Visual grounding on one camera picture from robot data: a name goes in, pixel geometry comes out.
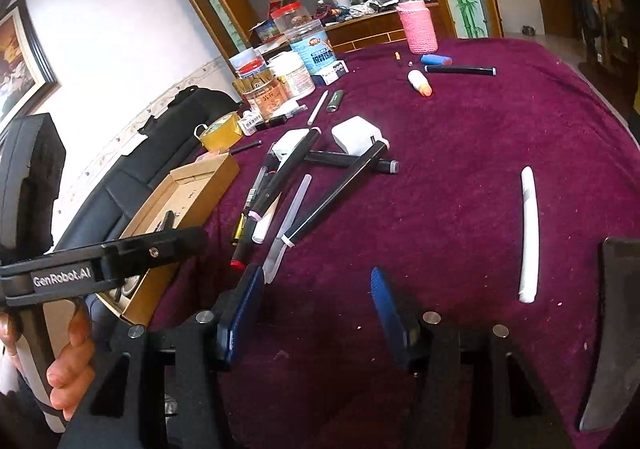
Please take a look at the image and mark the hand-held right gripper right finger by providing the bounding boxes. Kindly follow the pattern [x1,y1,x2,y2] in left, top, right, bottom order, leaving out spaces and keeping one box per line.
[370,266,573,449]

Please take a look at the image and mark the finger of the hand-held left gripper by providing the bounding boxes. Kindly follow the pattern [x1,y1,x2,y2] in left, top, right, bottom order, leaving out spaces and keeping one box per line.
[100,226,209,283]

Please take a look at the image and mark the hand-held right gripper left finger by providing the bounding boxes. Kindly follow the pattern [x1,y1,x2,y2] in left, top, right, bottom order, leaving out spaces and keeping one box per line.
[57,264,266,449]

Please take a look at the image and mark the shallow cardboard box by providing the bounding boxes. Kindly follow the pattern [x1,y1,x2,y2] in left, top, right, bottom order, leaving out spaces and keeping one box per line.
[94,152,241,326]

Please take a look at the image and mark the white marker teal print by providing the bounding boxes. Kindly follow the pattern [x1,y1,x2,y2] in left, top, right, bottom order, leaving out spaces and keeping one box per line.
[252,194,282,244]

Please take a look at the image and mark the translucent white pen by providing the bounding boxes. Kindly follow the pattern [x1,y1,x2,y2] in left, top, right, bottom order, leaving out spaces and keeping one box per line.
[262,174,312,285]

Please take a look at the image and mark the black marker white caps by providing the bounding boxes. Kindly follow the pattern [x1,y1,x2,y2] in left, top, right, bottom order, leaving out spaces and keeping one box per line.
[280,139,391,248]

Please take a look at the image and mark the black marker pink caps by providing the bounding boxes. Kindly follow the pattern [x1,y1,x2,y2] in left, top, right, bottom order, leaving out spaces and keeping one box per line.
[248,126,322,222]

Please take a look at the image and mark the black marker grey caps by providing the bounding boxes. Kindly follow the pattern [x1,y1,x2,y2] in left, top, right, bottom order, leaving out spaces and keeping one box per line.
[305,152,399,175]

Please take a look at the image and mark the person's left hand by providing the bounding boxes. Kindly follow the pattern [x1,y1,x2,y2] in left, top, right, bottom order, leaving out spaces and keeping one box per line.
[46,301,96,425]

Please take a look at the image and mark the black leather sofa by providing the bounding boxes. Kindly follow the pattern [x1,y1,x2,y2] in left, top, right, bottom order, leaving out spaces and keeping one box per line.
[52,119,201,255]

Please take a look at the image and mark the yellow and black pen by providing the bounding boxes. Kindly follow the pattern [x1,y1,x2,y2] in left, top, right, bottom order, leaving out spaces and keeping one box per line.
[231,213,249,246]

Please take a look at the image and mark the black pen clear grip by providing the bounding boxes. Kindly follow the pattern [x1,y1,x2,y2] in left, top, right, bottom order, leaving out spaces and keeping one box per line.
[246,143,277,217]

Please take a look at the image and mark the yellow tape roll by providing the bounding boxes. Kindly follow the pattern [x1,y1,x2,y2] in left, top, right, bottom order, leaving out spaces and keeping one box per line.
[194,112,244,154]

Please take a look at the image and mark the thin black pencil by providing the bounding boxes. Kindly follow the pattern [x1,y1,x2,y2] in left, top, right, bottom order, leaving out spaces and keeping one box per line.
[227,140,263,156]

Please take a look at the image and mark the purple tablecloth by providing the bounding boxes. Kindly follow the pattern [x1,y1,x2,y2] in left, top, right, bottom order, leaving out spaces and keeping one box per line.
[150,36,640,449]

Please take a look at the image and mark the white barcode box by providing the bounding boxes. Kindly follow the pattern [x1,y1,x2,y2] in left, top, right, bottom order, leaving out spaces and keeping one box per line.
[239,110,263,136]

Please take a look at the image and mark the white curved stick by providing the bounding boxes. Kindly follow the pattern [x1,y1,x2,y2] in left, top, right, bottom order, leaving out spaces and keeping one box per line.
[517,166,541,305]

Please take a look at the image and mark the black lipstick tube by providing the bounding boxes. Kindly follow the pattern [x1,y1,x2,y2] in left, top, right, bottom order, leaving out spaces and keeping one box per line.
[254,114,290,131]

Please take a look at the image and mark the white charger block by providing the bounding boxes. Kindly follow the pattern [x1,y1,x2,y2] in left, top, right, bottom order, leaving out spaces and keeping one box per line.
[272,128,311,161]
[331,116,389,156]

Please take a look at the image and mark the glass toothpick jar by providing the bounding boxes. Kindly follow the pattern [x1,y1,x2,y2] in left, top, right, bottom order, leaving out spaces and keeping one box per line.
[234,69,290,116]

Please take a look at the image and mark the white plastic cap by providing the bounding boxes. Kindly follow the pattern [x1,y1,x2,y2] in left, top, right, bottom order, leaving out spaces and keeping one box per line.
[270,99,307,117]

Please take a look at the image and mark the small jar red lid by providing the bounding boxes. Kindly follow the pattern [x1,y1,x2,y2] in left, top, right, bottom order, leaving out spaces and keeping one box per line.
[229,49,267,80]

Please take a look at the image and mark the white stylus pen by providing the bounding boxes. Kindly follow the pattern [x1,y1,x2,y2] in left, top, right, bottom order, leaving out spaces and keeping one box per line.
[306,90,330,126]

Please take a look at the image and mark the white pill bottle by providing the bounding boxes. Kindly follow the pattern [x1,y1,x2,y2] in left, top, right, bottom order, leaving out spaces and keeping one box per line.
[270,52,317,98]

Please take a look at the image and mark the dark grey curved object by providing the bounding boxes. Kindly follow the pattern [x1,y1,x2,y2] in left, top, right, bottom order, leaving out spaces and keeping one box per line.
[579,236,640,433]

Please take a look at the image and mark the white bottle orange cap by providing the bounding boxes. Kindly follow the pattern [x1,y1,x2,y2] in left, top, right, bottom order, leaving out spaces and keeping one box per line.
[407,70,434,99]

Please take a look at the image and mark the small white blue box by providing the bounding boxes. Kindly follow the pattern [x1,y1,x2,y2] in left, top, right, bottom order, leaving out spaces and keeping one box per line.
[313,60,349,86]

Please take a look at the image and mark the blue label can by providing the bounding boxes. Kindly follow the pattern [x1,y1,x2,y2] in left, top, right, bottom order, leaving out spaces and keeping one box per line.
[289,20,337,76]

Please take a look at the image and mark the long black pen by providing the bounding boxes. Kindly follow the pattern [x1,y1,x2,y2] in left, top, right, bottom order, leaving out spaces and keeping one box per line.
[425,64,497,77]

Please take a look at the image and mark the large clear jar red lid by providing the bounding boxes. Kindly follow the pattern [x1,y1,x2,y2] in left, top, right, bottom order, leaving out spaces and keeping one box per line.
[271,2,307,36]

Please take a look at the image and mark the pink knitted bottle cover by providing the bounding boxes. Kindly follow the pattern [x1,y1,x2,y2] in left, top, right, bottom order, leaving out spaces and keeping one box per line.
[396,0,440,55]

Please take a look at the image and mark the framed wall picture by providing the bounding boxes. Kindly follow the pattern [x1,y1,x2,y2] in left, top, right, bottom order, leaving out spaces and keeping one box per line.
[0,0,62,132]

